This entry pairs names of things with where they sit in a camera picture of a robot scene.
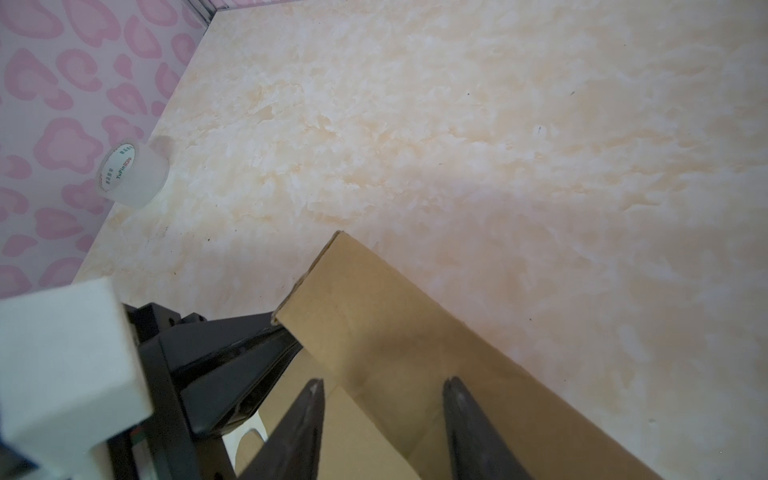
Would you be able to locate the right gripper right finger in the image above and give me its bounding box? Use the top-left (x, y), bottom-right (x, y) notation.
top-left (442, 377), bottom-right (532, 480)

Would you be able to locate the left corner aluminium post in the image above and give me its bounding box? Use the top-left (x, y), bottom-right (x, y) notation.
top-left (182, 0), bottom-right (231, 25)

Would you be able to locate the brown cardboard box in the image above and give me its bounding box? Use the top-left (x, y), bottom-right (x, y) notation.
top-left (274, 231), bottom-right (654, 479)

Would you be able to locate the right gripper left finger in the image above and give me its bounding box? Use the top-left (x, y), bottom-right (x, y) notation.
top-left (238, 378), bottom-right (325, 480)

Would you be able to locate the clear tape roll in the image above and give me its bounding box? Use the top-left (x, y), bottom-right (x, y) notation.
top-left (95, 139), bottom-right (170, 209)

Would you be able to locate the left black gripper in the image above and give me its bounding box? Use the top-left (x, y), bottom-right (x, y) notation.
top-left (108, 303), bottom-right (302, 479)

